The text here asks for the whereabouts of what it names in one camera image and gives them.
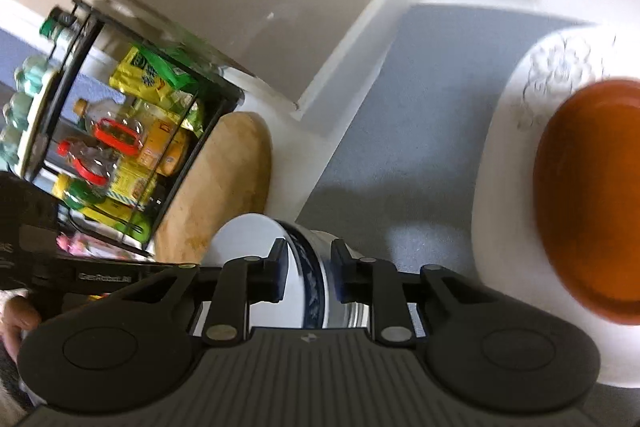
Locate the person's left hand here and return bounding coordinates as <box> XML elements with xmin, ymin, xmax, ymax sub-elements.
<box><xmin>0</xmin><ymin>294</ymin><xmax>43</xmax><ymax>358</ymax></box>

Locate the clear bottle with red handle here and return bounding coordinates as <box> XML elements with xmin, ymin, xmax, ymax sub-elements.
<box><xmin>74</xmin><ymin>99</ymin><xmax>166</xmax><ymax>158</ymax></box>

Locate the black wire rack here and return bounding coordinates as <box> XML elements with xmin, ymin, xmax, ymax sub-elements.
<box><xmin>17</xmin><ymin>0</ymin><xmax>244</xmax><ymax>258</ymax></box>

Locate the white square floral plate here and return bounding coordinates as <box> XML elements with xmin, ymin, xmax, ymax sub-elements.
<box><xmin>467</xmin><ymin>23</ymin><xmax>640</xmax><ymax>390</ymax></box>

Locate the clear bottle with red cap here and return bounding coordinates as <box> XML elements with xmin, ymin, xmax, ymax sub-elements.
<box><xmin>57</xmin><ymin>139</ymin><xmax>118</xmax><ymax>188</ymax></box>

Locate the yellow orange box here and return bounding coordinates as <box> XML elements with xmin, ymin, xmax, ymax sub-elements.
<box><xmin>140</xmin><ymin>117</ymin><xmax>193</xmax><ymax>175</ymax></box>

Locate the yellow green packet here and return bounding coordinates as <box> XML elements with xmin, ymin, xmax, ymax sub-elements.
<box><xmin>109</xmin><ymin>46</ymin><xmax>201</xmax><ymax>108</ymax></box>

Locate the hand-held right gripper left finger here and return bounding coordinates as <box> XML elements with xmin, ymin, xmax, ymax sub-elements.
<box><xmin>95</xmin><ymin>239</ymin><xmax>291</xmax><ymax>349</ymax></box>

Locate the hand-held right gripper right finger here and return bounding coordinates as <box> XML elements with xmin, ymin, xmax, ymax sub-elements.
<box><xmin>331</xmin><ymin>238</ymin><xmax>526</xmax><ymax>349</ymax></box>

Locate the green capped bottle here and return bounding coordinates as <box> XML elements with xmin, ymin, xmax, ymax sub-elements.
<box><xmin>40</xmin><ymin>7</ymin><xmax>76</xmax><ymax>44</ymax></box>

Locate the round wooden cutting board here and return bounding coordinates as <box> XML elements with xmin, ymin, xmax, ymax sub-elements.
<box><xmin>152</xmin><ymin>111</ymin><xmax>273</xmax><ymax>264</ymax></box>

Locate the yellow flat packet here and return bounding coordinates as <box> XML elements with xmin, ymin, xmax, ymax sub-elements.
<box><xmin>52</xmin><ymin>157</ymin><xmax>161</xmax><ymax>243</ymax></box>

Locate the white bowl with blue rim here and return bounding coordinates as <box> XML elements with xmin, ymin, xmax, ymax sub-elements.
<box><xmin>202</xmin><ymin>213</ymin><xmax>373</xmax><ymax>333</ymax></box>

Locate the orange-brown round plate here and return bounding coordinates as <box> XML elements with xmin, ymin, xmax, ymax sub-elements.
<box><xmin>532</xmin><ymin>78</ymin><xmax>640</xmax><ymax>325</ymax></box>

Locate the grey counter mat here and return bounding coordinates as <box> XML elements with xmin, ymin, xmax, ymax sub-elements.
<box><xmin>287</xmin><ymin>3</ymin><xmax>598</xmax><ymax>303</ymax></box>

